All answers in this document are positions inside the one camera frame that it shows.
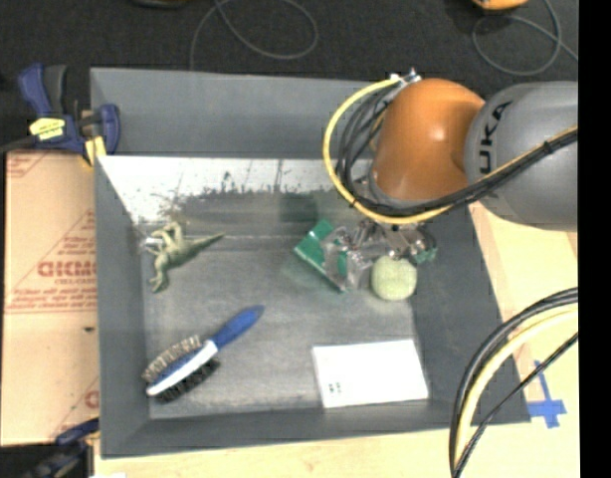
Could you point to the pale green toy apple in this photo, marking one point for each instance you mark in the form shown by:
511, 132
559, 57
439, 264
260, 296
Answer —
394, 279

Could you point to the white flat box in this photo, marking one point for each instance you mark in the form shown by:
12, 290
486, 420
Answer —
370, 374

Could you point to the grey metal bin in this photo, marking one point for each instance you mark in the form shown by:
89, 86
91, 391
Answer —
285, 326

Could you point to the green toy dinosaur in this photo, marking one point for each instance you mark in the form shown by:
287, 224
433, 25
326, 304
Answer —
178, 253

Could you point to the blue and white brush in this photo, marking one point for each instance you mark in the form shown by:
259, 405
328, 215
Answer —
186, 366

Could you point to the brown cardboard board, red print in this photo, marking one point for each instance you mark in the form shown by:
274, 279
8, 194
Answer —
47, 316

